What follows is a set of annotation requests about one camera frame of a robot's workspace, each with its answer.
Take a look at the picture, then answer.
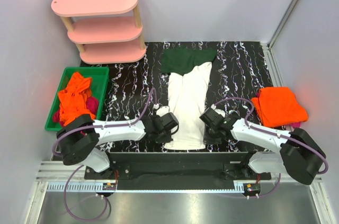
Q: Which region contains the orange t-shirt in bin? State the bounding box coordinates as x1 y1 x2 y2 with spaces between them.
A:
58 72 96 127

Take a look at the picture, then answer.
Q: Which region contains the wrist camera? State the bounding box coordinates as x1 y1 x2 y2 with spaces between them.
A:
153 104 170 117
211 104 226 117

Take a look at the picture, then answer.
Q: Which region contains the aluminium corner frame post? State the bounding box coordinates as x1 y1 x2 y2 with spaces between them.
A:
266 0 317 49

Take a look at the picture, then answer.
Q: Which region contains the white and green t-shirt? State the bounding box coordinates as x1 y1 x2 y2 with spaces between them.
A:
161 48 217 150

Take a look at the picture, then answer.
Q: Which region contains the pink three-tier wooden shelf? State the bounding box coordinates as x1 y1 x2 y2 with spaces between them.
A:
51 0 146 65

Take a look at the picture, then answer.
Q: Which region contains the orange folded t-shirt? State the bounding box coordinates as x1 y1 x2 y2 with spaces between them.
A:
251 87 308 128

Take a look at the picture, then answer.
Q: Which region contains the green plastic bin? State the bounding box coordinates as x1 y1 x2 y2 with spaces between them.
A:
45 67 109 131

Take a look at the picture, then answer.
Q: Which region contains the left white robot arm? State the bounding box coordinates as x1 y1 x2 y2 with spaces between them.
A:
55 112 179 173

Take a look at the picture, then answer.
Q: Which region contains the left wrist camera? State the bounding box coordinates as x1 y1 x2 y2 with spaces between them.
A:
153 104 170 117

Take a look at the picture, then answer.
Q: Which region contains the magenta t-shirt in bin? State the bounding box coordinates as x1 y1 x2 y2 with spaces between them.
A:
52 96 99 127

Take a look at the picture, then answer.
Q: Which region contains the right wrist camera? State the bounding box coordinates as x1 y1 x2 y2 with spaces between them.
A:
211 104 226 117

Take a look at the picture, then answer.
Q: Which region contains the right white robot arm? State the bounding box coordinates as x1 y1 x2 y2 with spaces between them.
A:
200 108 326 185

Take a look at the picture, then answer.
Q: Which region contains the magenta folded t-shirt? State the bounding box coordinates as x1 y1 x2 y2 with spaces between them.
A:
291 122 301 128

